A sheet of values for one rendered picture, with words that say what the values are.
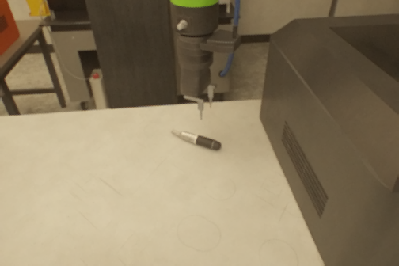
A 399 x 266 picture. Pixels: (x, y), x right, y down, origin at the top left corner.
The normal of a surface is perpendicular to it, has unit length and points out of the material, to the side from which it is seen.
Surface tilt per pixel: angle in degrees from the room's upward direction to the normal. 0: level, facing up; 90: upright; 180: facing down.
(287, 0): 90
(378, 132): 58
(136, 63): 90
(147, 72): 90
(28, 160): 0
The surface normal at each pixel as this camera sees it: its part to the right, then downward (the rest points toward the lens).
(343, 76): -0.84, -0.38
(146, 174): 0.00, -0.82
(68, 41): 0.11, 0.58
